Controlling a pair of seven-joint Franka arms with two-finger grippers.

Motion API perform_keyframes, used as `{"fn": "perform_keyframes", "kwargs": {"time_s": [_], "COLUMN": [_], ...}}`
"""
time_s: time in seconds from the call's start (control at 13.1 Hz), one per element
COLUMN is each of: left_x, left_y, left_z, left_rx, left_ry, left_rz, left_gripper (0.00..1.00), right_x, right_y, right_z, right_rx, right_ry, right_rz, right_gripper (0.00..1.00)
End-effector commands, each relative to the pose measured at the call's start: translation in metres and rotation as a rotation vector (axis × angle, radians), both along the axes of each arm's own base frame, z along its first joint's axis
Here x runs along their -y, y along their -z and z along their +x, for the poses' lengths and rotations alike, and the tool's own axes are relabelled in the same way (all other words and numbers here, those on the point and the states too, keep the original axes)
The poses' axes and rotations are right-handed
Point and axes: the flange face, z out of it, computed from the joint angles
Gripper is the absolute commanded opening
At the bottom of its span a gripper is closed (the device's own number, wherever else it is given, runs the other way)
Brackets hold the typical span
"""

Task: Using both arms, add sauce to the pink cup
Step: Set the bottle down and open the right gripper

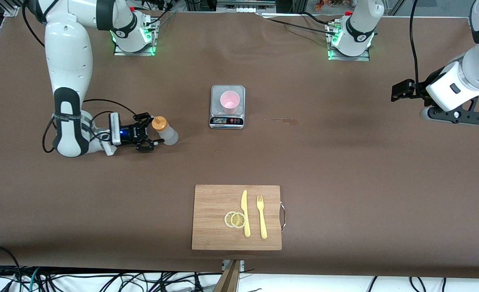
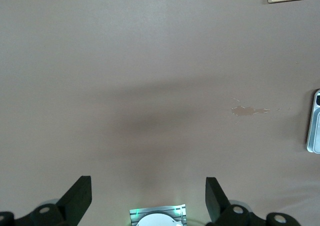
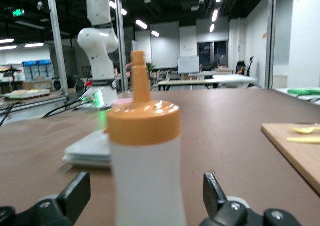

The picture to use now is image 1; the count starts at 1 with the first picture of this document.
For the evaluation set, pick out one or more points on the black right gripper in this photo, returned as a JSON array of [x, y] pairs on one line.
[[134, 132]]

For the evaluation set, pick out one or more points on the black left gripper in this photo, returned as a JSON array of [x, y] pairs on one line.
[[419, 91]]

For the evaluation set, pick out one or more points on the clear sauce bottle orange cap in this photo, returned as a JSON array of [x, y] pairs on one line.
[[168, 134]]

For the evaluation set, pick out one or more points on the pink plastic cup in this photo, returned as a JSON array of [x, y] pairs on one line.
[[229, 103]]

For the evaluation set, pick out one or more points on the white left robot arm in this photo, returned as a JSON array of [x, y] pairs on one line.
[[359, 28]]

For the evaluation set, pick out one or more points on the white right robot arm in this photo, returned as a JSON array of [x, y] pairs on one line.
[[67, 61]]

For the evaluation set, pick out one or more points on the silver kitchen scale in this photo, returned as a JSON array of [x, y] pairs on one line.
[[217, 97]]

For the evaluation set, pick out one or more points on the wooden cutting board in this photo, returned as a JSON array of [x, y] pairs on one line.
[[213, 219]]

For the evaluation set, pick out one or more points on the lemon slice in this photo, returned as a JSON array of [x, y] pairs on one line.
[[227, 219], [238, 220]]

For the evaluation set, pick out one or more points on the orange and green toys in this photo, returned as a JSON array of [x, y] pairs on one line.
[[324, 4]]

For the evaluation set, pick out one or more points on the yellow plastic knife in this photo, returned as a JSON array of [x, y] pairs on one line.
[[245, 215]]

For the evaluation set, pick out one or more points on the yellow plastic fork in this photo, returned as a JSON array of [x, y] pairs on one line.
[[262, 219]]

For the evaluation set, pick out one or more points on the white power strip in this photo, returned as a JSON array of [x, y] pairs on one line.
[[247, 9]]

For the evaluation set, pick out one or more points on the wooden beam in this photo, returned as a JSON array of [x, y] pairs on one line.
[[228, 280]]

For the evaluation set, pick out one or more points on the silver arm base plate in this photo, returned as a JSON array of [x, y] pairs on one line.
[[365, 58], [119, 52]]

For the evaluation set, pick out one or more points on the small metal bracket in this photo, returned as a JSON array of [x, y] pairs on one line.
[[242, 264]]

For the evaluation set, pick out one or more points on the aluminium frame profile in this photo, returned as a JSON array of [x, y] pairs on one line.
[[11, 11]]

